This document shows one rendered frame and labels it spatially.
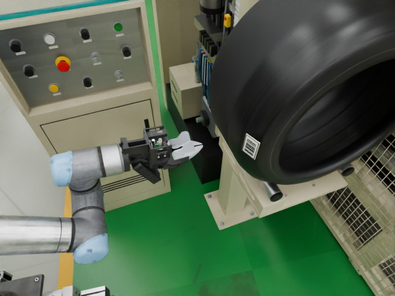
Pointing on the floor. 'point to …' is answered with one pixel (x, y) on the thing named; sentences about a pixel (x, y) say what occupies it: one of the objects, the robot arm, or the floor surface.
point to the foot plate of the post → (212, 198)
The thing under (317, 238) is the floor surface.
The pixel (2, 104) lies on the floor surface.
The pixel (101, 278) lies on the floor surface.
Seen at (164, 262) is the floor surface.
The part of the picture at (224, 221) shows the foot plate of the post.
